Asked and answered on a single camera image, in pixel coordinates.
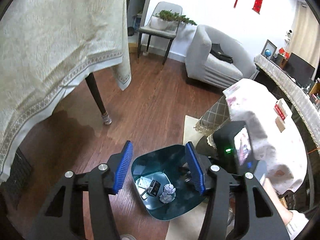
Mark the white torn carton box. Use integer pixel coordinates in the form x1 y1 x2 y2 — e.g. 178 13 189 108
136 177 152 200

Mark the white paper ball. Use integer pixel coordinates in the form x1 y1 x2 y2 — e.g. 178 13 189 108
163 183 176 195

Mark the black Face tissue pack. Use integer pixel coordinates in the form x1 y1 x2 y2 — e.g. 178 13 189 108
147 180 161 197

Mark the white red SanDisk box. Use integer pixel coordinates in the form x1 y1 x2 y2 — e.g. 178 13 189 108
274 98 292 121

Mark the teal trash bin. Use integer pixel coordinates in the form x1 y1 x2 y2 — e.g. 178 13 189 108
131 145 205 221

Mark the person right hand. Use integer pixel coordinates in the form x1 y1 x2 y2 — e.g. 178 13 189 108
263 178 293 226

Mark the grey plaid lace cloth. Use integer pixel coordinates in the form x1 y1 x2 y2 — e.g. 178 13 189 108
194 95 230 150

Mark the pink cartoon tablecloth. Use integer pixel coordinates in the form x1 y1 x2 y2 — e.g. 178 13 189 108
223 79 308 194

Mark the grey armchair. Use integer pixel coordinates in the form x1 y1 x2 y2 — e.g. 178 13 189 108
185 25 257 88

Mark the black handbag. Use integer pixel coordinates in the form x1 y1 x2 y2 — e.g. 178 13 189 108
210 43 233 64

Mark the dark wooden table leg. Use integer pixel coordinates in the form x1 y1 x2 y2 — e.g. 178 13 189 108
85 73 112 125

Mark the small blue globe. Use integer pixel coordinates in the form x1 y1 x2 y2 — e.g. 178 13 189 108
264 49 271 57

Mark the framed picture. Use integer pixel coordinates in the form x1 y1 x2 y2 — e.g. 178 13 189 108
261 40 277 61

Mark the black monitor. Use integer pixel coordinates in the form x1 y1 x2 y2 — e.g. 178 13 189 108
283 53 315 85

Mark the grey dining chair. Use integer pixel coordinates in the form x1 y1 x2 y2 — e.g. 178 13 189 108
137 2 183 69

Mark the potted green plant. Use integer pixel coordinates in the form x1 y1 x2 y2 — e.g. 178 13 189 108
150 10 196 30

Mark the beige patterned tablecloth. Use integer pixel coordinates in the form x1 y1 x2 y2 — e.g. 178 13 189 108
1 0 131 182

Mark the white security camera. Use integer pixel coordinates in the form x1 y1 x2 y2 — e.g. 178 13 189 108
286 29 293 41

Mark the red wall banner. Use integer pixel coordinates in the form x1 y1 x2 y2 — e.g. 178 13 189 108
252 0 263 14

